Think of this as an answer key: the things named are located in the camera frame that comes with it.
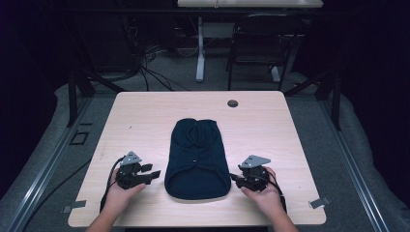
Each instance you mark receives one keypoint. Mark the white desk foot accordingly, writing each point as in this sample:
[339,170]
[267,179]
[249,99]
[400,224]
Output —
[275,74]

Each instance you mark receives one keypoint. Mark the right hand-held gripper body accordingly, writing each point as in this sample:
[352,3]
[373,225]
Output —
[254,179]

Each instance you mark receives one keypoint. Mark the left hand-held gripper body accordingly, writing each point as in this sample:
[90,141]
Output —
[128,175]

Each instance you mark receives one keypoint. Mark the grey round table grommet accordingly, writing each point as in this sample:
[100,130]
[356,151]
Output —
[232,103]

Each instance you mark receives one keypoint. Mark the person's left hand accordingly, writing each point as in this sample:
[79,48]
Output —
[120,197]

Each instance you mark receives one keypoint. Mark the white desk top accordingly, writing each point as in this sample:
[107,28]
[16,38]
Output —
[251,3]

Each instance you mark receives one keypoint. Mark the dark blue small hooded garment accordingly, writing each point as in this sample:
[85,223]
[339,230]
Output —
[197,167]

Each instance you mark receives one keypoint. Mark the black folding chair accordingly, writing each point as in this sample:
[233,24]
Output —
[264,38]

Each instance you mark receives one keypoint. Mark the person's right hand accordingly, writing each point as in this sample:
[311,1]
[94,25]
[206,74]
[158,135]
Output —
[266,199]

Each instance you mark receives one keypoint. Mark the white desk leg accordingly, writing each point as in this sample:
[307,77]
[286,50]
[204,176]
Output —
[200,51]

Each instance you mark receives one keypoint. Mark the aluminium floor rail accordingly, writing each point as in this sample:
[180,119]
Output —
[48,174]
[354,174]

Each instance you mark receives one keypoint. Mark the grey tape strip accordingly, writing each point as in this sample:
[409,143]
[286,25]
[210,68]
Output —
[74,205]
[319,202]

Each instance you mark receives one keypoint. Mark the black metal stand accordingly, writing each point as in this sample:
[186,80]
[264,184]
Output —
[73,96]
[335,96]

